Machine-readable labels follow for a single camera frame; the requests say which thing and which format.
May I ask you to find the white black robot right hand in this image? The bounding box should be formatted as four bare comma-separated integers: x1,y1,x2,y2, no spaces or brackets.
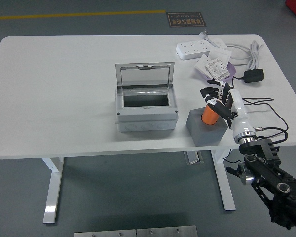
200,79,257,140

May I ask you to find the orange cylindrical battery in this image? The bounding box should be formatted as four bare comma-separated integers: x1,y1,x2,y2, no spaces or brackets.
201,105,219,125

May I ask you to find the grey plastic junction box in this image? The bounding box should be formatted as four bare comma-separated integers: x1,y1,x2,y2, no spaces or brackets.
114,86,179,133

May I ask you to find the transparent hinged box lid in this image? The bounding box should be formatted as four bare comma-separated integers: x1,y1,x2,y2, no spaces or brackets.
115,62,176,90

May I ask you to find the metal floor socket box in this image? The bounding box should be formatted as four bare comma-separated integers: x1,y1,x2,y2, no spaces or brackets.
184,150,204,165

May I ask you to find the grey block with round hole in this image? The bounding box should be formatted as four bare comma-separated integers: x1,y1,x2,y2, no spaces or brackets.
186,107,228,146

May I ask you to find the black plug adapter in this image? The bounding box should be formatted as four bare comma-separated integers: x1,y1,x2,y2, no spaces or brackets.
243,68,265,83

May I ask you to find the purple plastic tray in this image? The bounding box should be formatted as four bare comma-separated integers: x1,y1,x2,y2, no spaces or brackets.
193,61,237,87

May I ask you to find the labelled bagged socket plate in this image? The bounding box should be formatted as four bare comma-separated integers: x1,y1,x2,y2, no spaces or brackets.
204,58,230,81

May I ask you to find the white square socket plate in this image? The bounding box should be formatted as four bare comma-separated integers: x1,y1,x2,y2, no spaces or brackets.
208,47,232,65

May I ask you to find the white table leg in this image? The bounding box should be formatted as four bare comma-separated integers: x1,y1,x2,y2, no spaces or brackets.
41,157,65,224
210,148,237,211

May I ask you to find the small white rounded adapter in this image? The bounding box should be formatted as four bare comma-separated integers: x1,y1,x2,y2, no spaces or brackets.
211,38,227,49

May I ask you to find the white power strip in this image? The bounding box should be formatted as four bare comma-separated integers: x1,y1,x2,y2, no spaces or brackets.
175,39,213,60

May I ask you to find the brown floor sign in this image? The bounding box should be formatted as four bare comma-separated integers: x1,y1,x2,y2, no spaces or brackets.
165,12,207,28

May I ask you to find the thin black cable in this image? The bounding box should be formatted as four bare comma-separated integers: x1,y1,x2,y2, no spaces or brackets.
223,75,290,165

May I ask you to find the white power cord with plug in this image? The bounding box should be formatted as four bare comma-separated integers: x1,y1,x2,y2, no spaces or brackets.
199,29,263,70

